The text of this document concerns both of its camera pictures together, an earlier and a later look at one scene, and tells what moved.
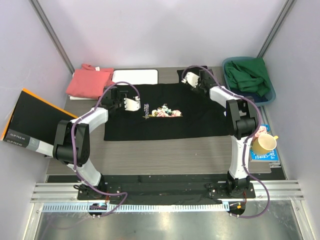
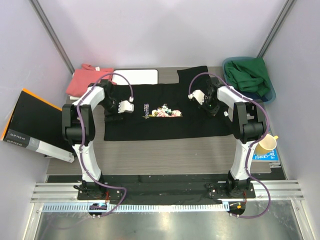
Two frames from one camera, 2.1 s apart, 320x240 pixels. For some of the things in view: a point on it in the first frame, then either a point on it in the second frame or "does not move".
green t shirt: (249, 74) does not move
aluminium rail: (65, 192) does not move
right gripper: (196, 90) -> (213, 112)
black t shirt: (176, 110) does not move
